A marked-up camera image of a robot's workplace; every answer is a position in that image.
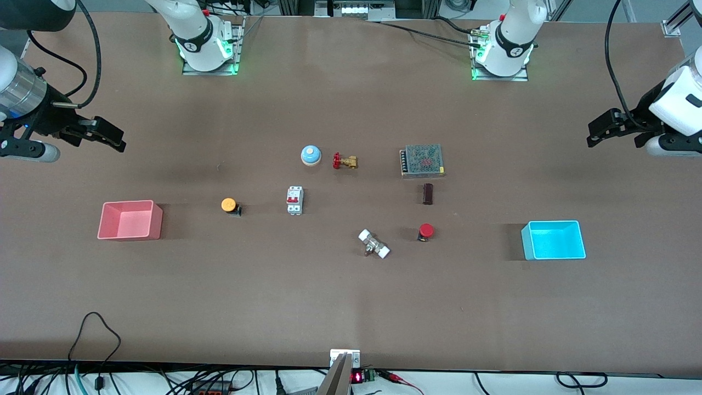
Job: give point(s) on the metal mesh power supply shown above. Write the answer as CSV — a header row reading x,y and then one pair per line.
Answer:
x,y
421,161

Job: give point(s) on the red push button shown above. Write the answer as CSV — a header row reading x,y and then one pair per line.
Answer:
x,y
425,230

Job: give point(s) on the blue round bell button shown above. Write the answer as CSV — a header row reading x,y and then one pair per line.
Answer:
x,y
311,155

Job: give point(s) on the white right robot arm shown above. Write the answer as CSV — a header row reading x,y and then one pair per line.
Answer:
x,y
194,38

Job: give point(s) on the red clip lead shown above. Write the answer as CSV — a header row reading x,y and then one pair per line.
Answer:
x,y
403,378

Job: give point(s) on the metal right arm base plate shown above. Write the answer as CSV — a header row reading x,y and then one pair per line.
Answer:
x,y
208,72

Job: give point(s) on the yellow push button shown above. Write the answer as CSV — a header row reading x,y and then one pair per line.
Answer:
x,y
230,205

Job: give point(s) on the white circuit breaker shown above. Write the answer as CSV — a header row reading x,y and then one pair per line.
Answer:
x,y
294,200

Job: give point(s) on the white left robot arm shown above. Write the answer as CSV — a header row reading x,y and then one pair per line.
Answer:
x,y
513,46

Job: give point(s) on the red LED display module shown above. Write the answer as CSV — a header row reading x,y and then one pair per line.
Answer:
x,y
363,377

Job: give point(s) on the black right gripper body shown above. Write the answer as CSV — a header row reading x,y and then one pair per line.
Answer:
x,y
53,117

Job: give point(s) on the metal valve white caps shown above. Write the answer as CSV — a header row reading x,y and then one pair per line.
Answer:
x,y
374,244

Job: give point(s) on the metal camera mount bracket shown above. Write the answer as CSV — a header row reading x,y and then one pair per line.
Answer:
x,y
343,367

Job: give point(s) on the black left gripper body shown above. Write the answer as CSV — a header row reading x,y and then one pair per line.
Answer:
x,y
640,114

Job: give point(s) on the aluminium frame profile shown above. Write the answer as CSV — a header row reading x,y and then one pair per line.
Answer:
x,y
677,24

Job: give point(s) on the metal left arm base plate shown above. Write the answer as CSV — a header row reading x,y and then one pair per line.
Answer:
x,y
504,78

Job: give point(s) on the cyan plastic box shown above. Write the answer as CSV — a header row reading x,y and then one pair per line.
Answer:
x,y
554,240

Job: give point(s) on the aluminium rack with light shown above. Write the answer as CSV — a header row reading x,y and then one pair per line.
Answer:
x,y
354,10

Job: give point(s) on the pink plastic box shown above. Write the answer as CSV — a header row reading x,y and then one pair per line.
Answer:
x,y
130,220

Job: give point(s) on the dark brown cylinder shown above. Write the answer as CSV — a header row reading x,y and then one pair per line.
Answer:
x,y
428,193

